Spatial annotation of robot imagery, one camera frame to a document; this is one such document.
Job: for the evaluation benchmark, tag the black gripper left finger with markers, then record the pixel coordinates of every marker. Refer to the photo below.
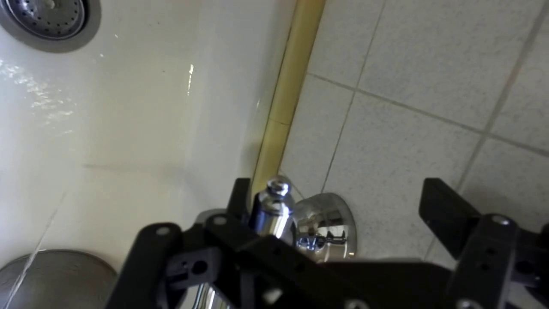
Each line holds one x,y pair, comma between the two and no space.
243,198

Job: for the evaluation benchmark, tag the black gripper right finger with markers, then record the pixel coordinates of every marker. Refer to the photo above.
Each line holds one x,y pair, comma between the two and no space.
452,208

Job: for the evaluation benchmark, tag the chrome faucet body with spout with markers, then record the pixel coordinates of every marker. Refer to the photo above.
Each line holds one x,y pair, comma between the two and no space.
332,223

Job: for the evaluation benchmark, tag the white ceramic kitchen sink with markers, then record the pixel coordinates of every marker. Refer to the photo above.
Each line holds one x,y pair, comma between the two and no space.
144,114

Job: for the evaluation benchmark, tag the metal sink drain strainer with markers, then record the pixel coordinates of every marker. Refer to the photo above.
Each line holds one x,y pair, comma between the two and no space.
53,19

